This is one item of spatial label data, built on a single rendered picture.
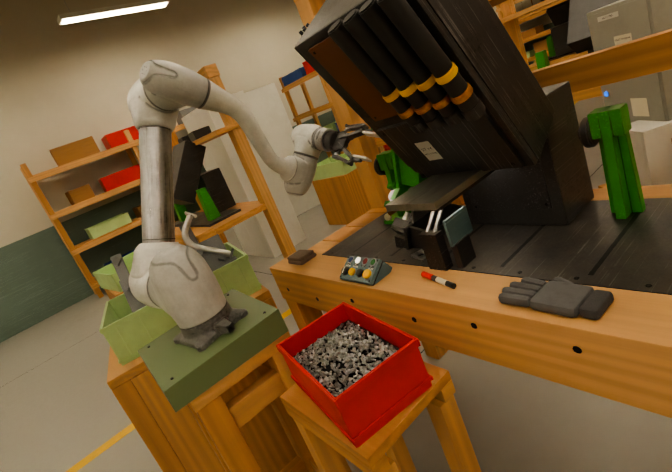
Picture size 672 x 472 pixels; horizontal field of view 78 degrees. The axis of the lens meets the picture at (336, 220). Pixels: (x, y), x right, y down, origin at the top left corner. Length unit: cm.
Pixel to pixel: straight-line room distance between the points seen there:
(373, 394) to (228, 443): 57
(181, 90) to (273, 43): 843
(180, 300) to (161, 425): 79
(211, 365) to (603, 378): 89
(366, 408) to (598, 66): 108
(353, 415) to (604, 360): 46
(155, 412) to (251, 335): 76
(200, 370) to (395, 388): 54
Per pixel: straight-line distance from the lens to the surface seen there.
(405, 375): 90
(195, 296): 124
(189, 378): 120
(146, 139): 148
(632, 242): 112
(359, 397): 86
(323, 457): 121
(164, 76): 137
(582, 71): 142
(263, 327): 124
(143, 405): 188
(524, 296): 93
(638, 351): 85
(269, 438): 208
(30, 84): 813
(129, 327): 183
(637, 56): 137
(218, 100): 143
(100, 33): 854
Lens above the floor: 141
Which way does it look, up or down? 15 degrees down
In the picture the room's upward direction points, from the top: 22 degrees counter-clockwise
